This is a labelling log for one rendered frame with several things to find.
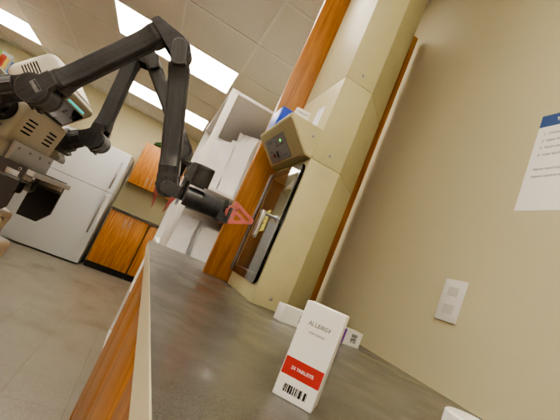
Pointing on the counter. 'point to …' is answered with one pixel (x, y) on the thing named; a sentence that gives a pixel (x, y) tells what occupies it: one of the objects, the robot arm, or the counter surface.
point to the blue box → (279, 116)
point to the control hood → (297, 143)
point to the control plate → (278, 147)
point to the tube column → (371, 47)
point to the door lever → (262, 222)
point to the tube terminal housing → (317, 198)
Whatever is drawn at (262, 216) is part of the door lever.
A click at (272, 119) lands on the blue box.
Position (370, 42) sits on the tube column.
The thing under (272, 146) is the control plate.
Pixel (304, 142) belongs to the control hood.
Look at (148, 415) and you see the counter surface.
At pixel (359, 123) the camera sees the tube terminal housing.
